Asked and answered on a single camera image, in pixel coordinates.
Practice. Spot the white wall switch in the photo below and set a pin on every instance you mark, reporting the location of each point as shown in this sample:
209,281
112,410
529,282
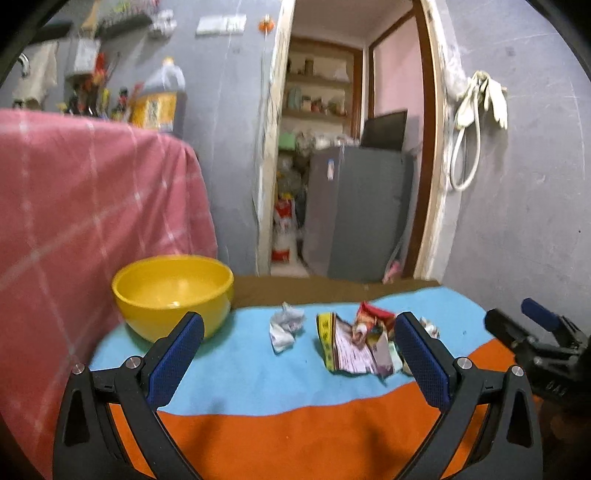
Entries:
220,24

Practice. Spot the yellow white snack wrapper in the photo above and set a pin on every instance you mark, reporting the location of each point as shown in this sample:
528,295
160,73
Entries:
346,348

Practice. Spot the yellow plastic bowl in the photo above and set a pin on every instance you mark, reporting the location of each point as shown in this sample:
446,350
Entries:
173,288

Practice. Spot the silver foil wrapper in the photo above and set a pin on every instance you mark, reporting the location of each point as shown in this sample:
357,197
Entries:
430,328

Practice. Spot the pink broom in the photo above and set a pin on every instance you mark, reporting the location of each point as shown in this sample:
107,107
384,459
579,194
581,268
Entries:
392,272

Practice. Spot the black flat screen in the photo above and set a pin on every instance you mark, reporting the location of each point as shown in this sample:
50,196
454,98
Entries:
385,131

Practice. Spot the blue and orange blanket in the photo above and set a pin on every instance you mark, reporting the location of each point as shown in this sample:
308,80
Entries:
277,397

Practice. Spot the red snack wrapper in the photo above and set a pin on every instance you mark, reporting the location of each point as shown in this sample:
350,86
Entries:
373,318

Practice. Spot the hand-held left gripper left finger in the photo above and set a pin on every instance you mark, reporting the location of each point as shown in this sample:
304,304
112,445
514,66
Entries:
175,361

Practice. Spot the green box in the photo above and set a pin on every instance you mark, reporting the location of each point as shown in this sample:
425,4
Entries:
287,141

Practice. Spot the hanging paper pad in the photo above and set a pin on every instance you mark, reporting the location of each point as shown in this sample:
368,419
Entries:
84,57

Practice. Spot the orange wall hook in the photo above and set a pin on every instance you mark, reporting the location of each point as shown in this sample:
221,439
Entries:
266,24

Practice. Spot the beige hanging cloth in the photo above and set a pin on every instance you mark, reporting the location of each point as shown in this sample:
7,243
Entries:
39,74

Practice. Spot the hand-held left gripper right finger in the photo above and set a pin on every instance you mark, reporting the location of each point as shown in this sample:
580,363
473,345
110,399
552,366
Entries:
421,361

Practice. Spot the dark sauce bottle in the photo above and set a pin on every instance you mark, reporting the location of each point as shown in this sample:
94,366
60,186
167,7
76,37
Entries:
74,104
122,105

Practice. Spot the white glove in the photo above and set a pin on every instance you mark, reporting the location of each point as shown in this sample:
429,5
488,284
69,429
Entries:
497,102

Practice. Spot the white and red sack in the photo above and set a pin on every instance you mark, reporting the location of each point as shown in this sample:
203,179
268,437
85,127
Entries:
283,230

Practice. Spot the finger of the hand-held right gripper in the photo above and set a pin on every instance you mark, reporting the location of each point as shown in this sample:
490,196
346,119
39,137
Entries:
505,330
545,314

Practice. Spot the white plastic bags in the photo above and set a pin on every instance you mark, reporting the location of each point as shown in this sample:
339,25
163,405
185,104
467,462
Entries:
162,23

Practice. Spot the white paper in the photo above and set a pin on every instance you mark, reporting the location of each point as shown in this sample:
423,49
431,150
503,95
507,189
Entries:
285,328

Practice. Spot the pale door frame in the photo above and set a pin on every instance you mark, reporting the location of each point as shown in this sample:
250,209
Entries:
270,138

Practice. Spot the pink checked cloth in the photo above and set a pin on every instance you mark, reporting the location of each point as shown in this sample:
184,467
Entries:
83,212

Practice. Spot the grey refrigerator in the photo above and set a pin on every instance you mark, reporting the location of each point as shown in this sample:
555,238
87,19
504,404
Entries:
360,212

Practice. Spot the wooden shelf unit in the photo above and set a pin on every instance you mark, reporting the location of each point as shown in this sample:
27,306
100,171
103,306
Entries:
318,81

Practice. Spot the large cooking oil bottle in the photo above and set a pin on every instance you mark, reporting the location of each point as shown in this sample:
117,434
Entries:
159,99

